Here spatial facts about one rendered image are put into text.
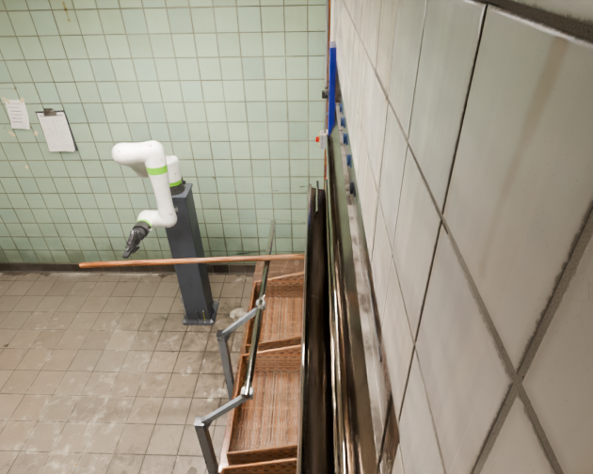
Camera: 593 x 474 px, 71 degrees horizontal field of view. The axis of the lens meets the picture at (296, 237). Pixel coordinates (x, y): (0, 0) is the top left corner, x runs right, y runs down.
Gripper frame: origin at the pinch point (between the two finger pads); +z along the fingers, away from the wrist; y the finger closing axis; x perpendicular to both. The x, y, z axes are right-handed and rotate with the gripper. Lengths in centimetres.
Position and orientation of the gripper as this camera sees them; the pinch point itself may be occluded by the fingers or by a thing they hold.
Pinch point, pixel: (127, 253)
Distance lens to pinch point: 248.2
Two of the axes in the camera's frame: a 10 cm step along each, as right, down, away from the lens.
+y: 0.2, 8.1, 5.8
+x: -10.0, 0.0, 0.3
